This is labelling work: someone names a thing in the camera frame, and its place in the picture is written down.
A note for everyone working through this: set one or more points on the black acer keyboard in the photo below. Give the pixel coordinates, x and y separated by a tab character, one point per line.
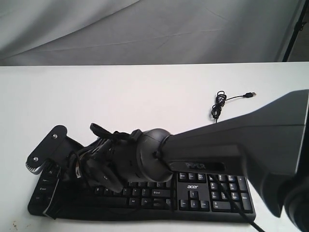
186	197

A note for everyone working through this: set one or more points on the grey backdrop cloth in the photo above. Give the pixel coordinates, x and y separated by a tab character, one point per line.
138	32

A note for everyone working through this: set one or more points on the black tripod stand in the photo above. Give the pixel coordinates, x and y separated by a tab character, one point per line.
299	25

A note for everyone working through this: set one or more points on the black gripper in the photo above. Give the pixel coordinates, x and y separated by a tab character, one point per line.
111	163

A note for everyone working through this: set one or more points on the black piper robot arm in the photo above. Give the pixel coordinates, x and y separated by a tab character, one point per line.
269	147

